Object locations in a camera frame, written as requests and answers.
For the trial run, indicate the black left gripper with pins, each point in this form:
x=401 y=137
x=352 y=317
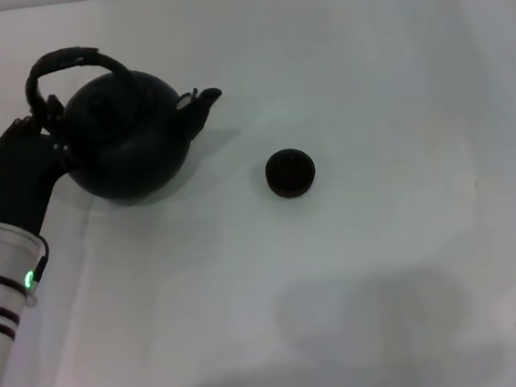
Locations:
x=19 y=180

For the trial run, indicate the black round teapot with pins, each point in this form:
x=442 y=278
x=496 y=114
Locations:
x=131 y=155

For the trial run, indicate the small dark teacup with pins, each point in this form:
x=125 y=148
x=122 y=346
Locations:
x=290 y=173

